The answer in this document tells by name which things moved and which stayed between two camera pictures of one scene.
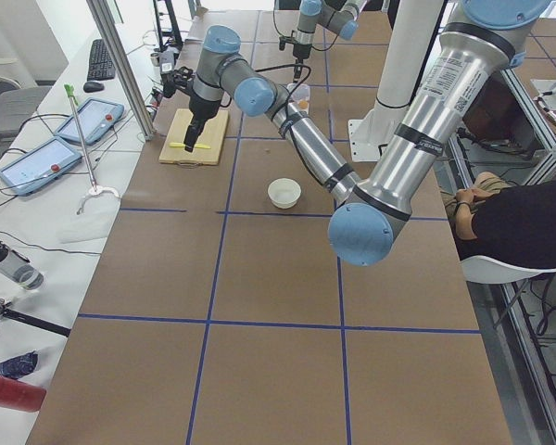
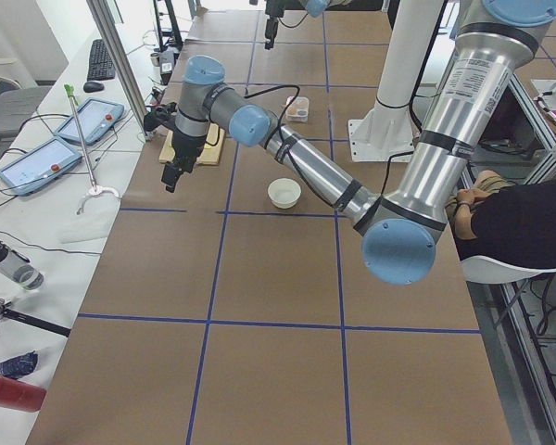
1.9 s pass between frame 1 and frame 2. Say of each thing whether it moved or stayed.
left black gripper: moved
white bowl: stayed
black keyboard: stayed
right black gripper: moved
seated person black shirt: stayed
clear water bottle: stayed
